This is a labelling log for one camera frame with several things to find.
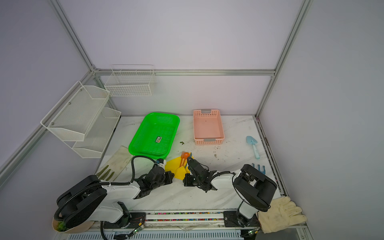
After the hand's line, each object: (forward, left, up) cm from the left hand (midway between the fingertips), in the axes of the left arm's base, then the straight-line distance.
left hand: (174, 175), depth 88 cm
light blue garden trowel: (+26, -52, +1) cm, 58 cm away
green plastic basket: (+30, +17, -1) cm, 35 cm away
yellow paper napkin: (+7, +1, -1) cm, 7 cm away
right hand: (-4, -5, +1) cm, 6 cm away
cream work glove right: (-20, -57, +1) cm, 61 cm away
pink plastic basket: (+40, -23, -2) cm, 46 cm away
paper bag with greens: (-27, +45, +10) cm, 53 cm away
